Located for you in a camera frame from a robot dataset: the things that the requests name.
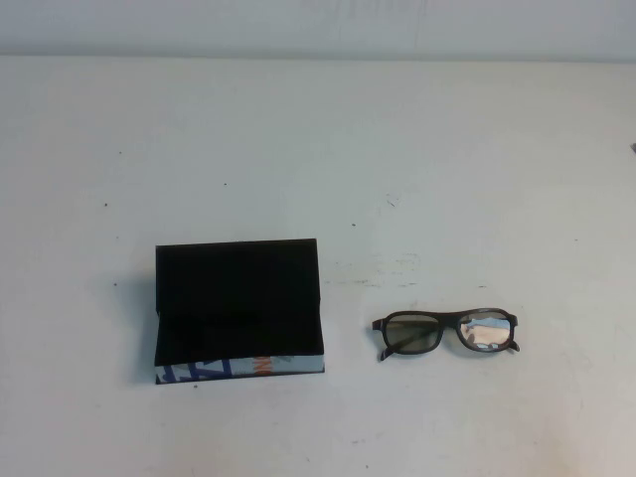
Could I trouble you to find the black framed glasses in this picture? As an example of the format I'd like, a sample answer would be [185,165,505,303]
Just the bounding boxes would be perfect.
[370,306,523,363]

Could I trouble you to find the black glasses case printed side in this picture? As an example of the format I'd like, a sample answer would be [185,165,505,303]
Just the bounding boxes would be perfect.
[153,238,328,388]

